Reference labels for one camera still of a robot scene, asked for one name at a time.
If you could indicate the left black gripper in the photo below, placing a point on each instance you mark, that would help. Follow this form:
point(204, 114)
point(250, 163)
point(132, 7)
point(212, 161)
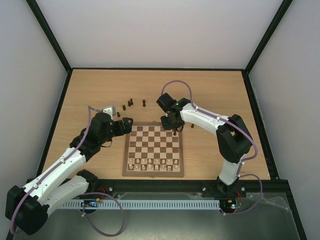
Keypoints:
point(128, 127)

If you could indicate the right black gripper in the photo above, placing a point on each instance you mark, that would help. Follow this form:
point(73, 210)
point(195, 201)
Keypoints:
point(170, 123)

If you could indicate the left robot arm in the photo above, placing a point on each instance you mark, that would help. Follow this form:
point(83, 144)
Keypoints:
point(29, 207)

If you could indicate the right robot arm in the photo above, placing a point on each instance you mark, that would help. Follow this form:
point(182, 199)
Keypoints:
point(235, 143)

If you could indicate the wooden chess board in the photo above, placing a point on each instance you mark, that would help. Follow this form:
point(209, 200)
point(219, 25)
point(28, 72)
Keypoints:
point(149, 140)

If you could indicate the light chess pieces row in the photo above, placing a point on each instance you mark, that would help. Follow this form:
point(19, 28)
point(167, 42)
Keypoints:
point(153, 165)

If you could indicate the grey slotted cable duct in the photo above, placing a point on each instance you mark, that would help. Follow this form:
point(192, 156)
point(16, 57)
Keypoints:
point(142, 205)

